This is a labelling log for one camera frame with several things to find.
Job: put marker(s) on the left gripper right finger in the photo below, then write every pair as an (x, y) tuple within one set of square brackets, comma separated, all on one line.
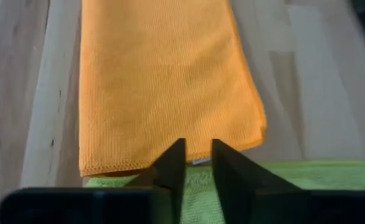
[(278, 207)]

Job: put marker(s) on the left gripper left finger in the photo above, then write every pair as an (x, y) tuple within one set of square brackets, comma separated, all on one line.
[(92, 207)]

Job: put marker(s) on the green microfiber towel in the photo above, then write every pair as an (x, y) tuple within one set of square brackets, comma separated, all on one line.
[(325, 174)]

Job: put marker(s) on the orange microfiber towel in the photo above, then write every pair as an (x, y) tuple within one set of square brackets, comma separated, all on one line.
[(163, 87)]

